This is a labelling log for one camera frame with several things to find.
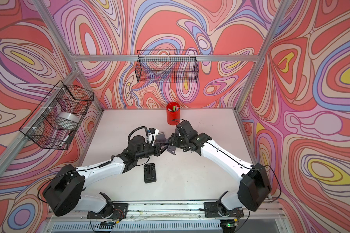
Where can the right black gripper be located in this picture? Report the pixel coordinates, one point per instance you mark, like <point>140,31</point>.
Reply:
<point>173,141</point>

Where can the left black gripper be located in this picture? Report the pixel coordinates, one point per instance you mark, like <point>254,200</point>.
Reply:
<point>157,151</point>

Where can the grey phone stand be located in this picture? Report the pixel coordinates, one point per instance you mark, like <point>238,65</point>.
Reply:
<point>161,138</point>
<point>171,148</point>

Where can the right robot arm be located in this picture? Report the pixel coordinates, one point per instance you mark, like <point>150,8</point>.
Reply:
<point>253,182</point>

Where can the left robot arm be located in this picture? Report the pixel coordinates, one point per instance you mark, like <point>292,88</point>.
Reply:
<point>66,192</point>

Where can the black rectangular phone holder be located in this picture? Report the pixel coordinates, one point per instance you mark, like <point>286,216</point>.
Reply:
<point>150,173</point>

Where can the red pen cup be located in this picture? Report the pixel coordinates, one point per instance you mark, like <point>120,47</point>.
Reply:
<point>173,118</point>

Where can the silver tape roll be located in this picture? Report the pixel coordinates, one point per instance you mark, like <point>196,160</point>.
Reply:
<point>67,121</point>

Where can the black marker in basket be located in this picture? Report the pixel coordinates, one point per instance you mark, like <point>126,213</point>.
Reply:
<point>65,140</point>

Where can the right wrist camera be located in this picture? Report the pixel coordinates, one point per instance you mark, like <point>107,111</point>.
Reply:
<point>186,129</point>

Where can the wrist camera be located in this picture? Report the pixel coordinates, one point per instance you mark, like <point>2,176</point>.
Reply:
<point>186,129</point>
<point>152,135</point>

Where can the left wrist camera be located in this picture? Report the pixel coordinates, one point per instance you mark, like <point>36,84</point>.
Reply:
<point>152,135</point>

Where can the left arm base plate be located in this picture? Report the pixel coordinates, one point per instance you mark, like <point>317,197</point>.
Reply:
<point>116,211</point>

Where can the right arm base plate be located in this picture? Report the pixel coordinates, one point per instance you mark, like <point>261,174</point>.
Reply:
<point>216,209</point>

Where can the back wire basket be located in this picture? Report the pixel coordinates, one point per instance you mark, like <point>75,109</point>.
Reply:
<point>167,66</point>

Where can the wire basket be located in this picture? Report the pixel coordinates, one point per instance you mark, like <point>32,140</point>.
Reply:
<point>42,129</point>
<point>167,66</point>

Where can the left wire basket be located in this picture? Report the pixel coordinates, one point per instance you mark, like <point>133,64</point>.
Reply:
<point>42,129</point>

